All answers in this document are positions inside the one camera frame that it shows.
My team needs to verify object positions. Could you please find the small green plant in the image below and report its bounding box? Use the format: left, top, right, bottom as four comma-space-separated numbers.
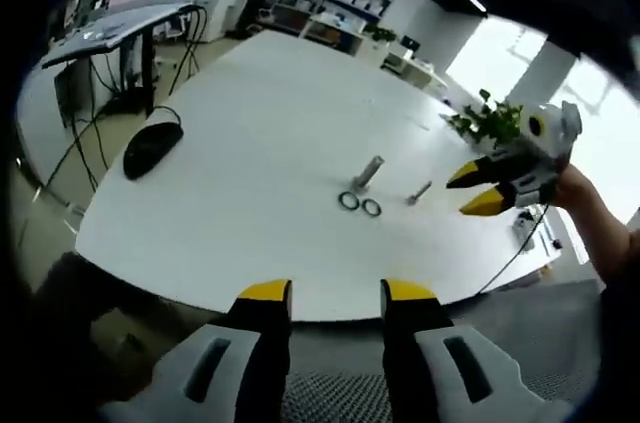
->
364, 24, 399, 45

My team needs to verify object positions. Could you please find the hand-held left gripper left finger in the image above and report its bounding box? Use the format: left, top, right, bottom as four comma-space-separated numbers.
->
149, 278, 294, 423

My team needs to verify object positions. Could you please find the black computer mouse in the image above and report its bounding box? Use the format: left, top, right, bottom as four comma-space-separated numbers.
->
122, 122, 184, 180

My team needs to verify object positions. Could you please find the black mouse cable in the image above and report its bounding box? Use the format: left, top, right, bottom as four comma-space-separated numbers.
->
151, 104, 185, 138

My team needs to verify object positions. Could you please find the large threaded stud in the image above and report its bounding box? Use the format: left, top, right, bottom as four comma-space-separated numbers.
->
349, 154, 386, 195

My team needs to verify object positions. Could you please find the person's dark shirt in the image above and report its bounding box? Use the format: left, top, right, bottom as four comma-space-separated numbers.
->
592, 225, 640, 354

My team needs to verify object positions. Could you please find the grey standing desk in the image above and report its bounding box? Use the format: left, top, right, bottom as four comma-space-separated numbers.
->
39, 4, 202, 117

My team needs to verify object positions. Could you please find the potted green plant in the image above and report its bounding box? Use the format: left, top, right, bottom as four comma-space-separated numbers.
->
439, 88, 527, 155

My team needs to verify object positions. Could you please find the white counter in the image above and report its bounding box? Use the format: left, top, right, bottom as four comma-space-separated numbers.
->
303, 12, 447, 90

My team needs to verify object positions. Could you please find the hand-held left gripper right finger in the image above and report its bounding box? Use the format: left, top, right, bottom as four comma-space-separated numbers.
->
379, 278, 534, 423

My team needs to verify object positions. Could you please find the person's right hand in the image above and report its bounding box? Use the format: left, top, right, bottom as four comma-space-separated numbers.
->
549, 162, 596, 209

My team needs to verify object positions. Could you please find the grey mesh chair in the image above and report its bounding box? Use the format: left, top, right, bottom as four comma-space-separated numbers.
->
279, 367, 601, 423

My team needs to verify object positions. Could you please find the small threaded stud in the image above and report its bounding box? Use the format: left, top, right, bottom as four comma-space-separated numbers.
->
405, 181, 434, 207

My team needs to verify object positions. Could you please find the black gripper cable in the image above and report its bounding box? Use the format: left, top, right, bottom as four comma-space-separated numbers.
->
478, 201, 552, 295

